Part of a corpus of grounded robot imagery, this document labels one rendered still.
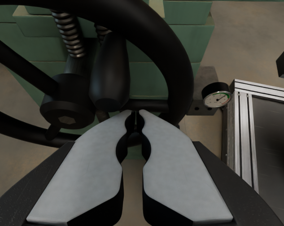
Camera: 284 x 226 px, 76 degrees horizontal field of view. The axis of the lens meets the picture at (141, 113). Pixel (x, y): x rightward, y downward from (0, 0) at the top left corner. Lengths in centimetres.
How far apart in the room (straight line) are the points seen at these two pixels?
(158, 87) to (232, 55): 127
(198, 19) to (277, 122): 85
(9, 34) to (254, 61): 159
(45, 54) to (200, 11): 31
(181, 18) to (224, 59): 129
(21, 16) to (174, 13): 22
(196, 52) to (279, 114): 82
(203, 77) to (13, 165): 105
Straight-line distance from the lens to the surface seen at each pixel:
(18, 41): 45
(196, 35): 38
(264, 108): 114
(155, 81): 46
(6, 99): 150
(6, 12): 41
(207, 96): 42
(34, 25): 28
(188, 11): 35
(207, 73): 55
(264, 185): 95
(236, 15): 218
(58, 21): 24
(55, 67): 46
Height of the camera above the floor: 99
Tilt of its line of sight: 59 degrees down
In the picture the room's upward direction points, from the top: 2 degrees clockwise
